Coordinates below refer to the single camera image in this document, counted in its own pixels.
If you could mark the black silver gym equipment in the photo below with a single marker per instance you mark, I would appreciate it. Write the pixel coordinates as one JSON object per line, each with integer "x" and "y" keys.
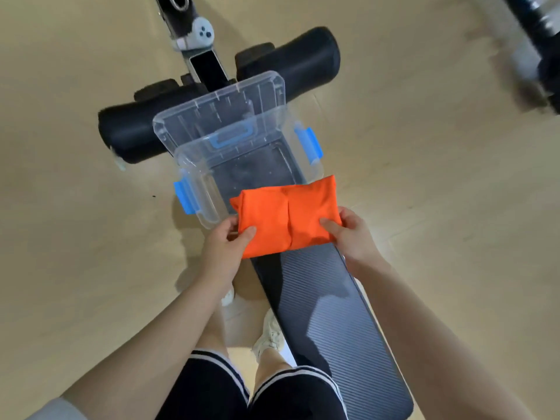
{"x": 536, "y": 34}

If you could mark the person's right leg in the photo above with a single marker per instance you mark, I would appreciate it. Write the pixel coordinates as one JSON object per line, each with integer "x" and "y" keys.
{"x": 271, "y": 365}

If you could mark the person's right thumb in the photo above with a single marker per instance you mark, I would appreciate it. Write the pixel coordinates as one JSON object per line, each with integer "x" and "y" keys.
{"x": 331, "y": 227}

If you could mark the white shirt sleeve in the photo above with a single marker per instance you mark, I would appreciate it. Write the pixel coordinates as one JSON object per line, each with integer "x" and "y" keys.
{"x": 57, "y": 411}

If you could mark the person's leg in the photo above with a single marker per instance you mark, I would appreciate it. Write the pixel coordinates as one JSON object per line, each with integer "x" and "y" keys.
{"x": 212, "y": 332}
{"x": 271, "y": 365}

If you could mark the orange cloth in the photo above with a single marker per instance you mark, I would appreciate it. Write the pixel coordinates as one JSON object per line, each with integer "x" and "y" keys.
{"x": 284, "y": 214}

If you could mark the person's left forearm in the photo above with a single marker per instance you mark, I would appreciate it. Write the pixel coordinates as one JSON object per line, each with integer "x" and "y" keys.
{"x": 148, "y": 349}

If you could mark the clear storage box, blue latches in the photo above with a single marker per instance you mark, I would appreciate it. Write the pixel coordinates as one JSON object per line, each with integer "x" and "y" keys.
{"x": 258, "y": 164}

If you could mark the person's left leg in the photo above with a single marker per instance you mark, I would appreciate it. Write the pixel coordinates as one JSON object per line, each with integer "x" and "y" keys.
{"x": 212, "y": 332}

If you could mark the person's right forearm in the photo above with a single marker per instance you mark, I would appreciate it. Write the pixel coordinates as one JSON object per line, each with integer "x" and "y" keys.
{"x": 433, "y": 345}

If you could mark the white sneaker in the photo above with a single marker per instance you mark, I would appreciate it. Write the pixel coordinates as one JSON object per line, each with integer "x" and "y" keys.
{"x": 228, "y": 297}
{"x": 269, "y": 334}

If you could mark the white handheld controller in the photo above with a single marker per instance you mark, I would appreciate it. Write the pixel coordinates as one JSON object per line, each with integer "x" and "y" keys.
{"x": 194, "y": 35}

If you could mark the person's left hand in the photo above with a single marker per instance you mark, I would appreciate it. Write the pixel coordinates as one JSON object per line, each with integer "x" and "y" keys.
{"x": 216, "y": 253}

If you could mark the small black foam roller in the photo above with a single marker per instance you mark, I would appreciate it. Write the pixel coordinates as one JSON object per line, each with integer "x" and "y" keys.
{"x": 155, "y": 89}
{"x": 256, "y": 52}

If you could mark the black shorts with white stripes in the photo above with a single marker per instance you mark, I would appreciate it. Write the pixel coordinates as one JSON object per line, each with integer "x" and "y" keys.
{"x": 280, "y": 398}

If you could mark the person's left thumb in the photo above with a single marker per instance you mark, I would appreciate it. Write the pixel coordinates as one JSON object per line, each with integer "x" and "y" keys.
{"x": 247, "y": 238}

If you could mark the large black foam roller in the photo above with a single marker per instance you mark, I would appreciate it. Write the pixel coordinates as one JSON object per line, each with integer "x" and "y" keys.
{"x": 302, "y": 61}
{"x": 127, "y": 126}

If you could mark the person's right hand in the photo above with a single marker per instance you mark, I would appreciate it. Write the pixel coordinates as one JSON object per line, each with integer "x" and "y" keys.
{"x": 356, "y": 244}

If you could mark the black smartphone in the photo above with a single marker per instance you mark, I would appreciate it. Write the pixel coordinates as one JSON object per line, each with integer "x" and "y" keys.
{"x": 208, "y": 69}

